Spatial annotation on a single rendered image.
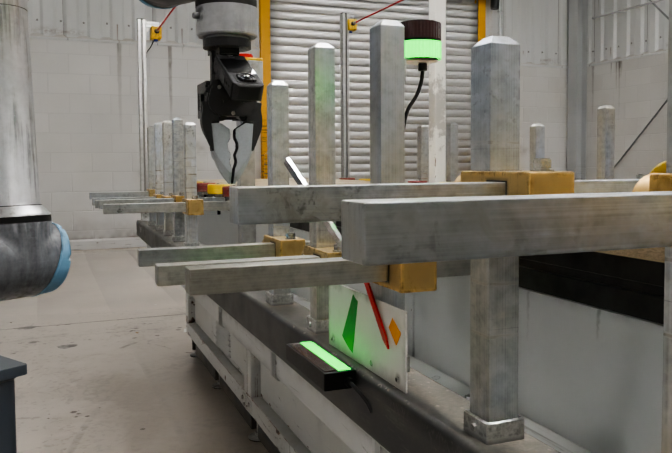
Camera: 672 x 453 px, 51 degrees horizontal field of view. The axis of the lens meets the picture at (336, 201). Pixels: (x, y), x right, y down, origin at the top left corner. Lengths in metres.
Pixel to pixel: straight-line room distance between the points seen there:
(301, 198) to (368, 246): 0.26
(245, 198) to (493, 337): 0.30
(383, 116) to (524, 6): 10.30
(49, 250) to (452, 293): 0.82
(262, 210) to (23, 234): 1.01
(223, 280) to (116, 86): 8.03
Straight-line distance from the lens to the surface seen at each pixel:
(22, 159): 1.57
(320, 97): 1.17
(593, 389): 0.96
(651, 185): 0.54
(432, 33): 0.96
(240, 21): 1.06
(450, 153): 2.92
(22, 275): 1.54
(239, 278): 0.84
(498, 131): 0.72
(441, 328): 1.26
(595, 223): 0.41
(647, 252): 0.84
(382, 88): 0.93
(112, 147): 8.77
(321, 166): 1.16
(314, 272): 0.86
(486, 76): 0.72
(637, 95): 10.74
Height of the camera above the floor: 0.98
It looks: 3 degrees down
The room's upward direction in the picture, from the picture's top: straight up
